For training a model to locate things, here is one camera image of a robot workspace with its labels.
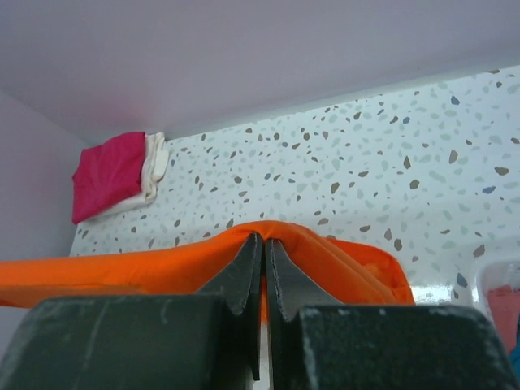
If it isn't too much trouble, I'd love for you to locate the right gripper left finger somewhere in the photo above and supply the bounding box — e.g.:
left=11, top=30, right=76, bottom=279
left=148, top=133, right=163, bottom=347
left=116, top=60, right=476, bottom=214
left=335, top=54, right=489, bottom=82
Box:
left=1, top=234, right=262, bottom=389

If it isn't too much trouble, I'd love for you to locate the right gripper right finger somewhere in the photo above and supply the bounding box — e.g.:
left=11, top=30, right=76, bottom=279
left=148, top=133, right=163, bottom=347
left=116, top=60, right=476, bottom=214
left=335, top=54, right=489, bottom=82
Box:
left=265, top=240, right=519, bottom=389

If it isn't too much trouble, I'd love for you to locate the orange t-shirt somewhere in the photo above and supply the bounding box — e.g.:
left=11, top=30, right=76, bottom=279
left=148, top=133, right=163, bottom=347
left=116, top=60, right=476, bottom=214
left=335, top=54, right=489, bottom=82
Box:
left=1, top=220, right=414, bottom=308

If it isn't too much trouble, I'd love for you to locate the folded white t-shirt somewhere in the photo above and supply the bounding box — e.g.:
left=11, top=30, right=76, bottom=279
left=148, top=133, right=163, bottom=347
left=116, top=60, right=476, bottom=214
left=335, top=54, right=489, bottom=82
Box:
left=92, top=132, right=170, bottom=219

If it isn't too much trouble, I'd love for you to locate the white plastic laundry basket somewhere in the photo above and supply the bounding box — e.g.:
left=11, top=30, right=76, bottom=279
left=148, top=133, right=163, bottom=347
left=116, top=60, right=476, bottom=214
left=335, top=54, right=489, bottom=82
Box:
left=469, top=258, right=519, bottom=323

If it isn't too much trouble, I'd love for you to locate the pink t-shirt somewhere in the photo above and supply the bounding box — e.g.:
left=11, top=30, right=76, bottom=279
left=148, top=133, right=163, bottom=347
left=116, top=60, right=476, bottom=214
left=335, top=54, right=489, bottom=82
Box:
left=487, top=285, right=519, bottom=327

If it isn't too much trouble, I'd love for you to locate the folded magenta t-shirt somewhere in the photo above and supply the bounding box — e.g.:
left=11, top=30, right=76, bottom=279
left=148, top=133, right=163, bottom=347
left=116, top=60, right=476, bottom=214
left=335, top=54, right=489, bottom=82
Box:
left=71, top=132, right=146, bottom=224

